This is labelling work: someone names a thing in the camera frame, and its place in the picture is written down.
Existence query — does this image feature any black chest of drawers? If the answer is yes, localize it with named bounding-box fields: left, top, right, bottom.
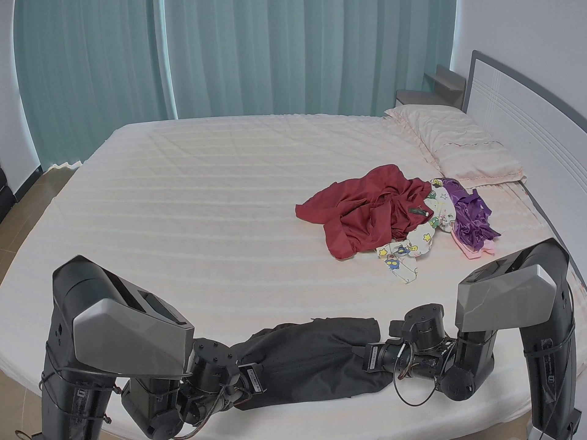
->
left=0, top=167, right=11, bottom=223

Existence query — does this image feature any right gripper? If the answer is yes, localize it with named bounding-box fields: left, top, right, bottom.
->
left=352, top=339, right=415, bottom=376

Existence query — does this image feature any bed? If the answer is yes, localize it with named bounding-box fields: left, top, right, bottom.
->
left=0, top=50, right=587, bottom=440

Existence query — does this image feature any black T-shirt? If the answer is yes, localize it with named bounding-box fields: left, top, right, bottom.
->
left=228, top=317, right=395, bottom=410

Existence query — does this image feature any white printed garment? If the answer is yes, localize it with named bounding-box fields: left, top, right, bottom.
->
left=376, top=179, right=457, bottom=285

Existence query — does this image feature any purple garment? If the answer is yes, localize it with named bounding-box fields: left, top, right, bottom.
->
left=440, top=178, right=501, bottom=251

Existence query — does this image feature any black cable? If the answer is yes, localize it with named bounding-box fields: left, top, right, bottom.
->
left=391, top=368, right=441, bottom=407

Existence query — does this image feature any dark red garment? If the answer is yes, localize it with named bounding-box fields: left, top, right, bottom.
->
left=295, top=164, right=432, bottom=260

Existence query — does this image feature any pale pink pillow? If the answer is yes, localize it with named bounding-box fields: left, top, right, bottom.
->
left=384, top=104, right=527, bottom=189

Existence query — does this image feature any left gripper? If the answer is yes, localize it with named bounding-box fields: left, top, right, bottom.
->
left=227, top=362, right=267, bottom=407

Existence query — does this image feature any grey bedside table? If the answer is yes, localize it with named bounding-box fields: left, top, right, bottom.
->
left=395, top=64, right=467, bottom=109

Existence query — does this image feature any pink garment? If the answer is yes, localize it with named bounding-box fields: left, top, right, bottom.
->
left=452, top=232, right=497, bottom=260

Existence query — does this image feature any blue-green curtain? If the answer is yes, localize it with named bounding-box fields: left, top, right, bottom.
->
left=163, top=0, right=459, bottom=119
left=14, top=0, right=179, bottom=171

